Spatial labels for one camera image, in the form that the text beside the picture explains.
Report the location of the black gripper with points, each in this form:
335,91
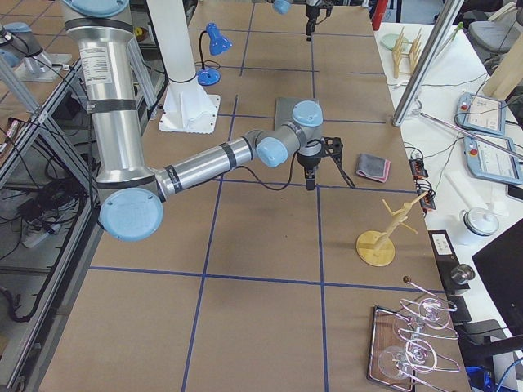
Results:
311,12
307,160

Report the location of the grey laptop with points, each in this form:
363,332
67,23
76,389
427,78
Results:
286,112

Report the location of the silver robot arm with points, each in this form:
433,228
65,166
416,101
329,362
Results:
283,6
132,193

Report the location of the grey folded cloth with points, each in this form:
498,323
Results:
373,167

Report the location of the pale green plate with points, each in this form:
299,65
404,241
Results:
389,41

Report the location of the blue desk lamp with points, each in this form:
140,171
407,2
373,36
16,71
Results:
218,44

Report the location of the wooden mug tree stand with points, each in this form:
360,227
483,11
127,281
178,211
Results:
375,248

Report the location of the wooden dish rack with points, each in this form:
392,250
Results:
412,54

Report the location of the orange circuit board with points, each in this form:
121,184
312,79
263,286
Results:
423,186

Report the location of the lower teach pendant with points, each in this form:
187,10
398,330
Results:
490,162

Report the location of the teach pendant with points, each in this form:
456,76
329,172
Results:
481,113
490,162

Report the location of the white enamel pot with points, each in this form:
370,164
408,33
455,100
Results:
476,223

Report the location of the upper teach pendant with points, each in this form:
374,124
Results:
481,113

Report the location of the wine glass rack tray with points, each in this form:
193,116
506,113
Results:
402,344

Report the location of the black monitor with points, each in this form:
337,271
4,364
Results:
499,265

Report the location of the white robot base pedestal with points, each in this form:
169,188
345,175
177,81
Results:
187,107

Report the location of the aluminium frame post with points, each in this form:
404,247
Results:
433,44

